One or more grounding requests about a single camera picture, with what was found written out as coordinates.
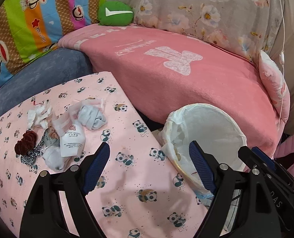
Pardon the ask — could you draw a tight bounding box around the light grey sock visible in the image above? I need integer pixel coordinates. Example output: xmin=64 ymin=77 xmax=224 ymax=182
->
xmin=42 ymin=146 xmax=67 ymax=171

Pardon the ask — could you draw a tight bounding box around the colourful monkey print pillow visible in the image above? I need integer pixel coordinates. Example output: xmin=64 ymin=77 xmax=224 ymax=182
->
xmin=0 ymin=0 xmax=104 ymax=87

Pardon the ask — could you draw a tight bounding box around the white printed packaging bag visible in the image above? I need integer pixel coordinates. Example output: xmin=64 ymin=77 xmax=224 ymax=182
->
xmin=60 ymin=123 xmax=86 ymax=157

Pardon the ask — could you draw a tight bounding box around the blue-grey sock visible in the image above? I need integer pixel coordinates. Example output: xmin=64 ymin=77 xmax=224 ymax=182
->
xmin=78 ymin=105 xmax=107 ymax=130

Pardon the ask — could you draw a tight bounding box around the translucent pink plastic wrapper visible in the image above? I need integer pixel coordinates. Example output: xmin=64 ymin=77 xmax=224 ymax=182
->
xmin=52 ymin=98 xmax=107 ymax=137

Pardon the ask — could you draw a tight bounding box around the pink floral pillow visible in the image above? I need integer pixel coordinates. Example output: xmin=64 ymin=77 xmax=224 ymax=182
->
xmin=258 ymin=50 xmax=290 ymax=124

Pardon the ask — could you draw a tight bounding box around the blue-grey velvet cushion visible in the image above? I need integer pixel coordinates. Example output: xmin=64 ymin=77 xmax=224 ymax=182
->
xmin=0 ymin=48 xmax=93 ymax=116

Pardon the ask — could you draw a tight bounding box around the white-lined trash bin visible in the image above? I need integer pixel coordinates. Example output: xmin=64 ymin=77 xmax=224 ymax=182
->
xmin=158 ymin=103 xmax=247 ymax=199

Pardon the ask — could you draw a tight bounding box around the grey floral quilt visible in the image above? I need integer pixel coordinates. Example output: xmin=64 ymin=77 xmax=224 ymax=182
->
xmin=109 ymin=0 xmax=284 ymax=63

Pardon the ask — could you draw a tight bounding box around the white glove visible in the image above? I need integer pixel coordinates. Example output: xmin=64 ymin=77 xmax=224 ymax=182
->
xmin=27 ymin=99 xmax=53 ymax=130

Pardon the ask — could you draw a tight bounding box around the pink panda print sheet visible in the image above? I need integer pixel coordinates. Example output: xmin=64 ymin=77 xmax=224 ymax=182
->
xmin=0 ymin=72 xmax=207 ymax=237

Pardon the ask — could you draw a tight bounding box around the grey drawstring pouch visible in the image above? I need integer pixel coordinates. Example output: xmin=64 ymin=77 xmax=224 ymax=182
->
xmin=43 ymin=130 xmax=60 ymax=149

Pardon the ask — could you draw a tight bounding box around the leopard print scrunchie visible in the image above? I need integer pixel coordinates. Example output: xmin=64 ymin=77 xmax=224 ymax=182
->
xmin=20 ymin=136 xmax=45 ymax=166

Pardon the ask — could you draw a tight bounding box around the pink towel blanket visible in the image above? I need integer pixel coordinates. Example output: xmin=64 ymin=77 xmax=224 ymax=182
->
xmin=58 ymin=24 xmax=284 ymax=156

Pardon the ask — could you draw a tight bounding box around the tan dotted scrunchie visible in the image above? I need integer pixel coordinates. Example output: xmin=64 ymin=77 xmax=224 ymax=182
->
xmin=48 ymin=127 xmax=59 ymax=139

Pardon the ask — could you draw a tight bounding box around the green check mark plush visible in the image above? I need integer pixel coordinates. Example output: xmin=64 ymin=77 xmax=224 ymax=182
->
xmin=98 ymin=1 xmax=133 ymax=26

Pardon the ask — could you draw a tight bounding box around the dark red velvet scrunchie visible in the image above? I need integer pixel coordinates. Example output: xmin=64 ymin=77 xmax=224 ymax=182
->
xmin=14 ymin=131 xmax=37 ymax=155

